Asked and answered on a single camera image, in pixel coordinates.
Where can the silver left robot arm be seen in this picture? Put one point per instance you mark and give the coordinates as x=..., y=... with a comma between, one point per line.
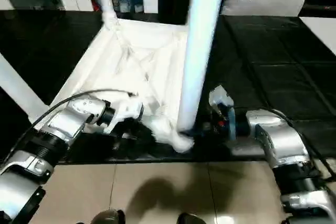
x=65, y=124

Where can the white plastic table top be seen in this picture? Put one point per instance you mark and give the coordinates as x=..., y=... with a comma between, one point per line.
x=105, y=64

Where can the white cup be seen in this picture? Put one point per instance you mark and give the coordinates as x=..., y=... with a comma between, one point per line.
x=137, y=8

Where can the dark robot leg part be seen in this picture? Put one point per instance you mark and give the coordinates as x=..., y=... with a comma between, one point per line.
x=189, y=218
x=107, y=217

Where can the red bottle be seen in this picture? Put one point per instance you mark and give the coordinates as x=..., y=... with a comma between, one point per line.
x=95, y=6

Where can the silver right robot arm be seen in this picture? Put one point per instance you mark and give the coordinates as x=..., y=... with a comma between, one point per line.
x=278, y=134

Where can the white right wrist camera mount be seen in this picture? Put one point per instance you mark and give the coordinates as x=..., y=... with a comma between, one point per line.
x=220, y=98

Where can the black screen with red light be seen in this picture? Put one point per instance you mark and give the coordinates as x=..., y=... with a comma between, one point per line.
x=317, y=9

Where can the white board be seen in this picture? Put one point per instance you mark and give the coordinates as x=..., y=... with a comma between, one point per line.
x=323, y=30

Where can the white plastic upturned table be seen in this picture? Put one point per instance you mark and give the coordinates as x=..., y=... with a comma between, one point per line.
x=275, y=64

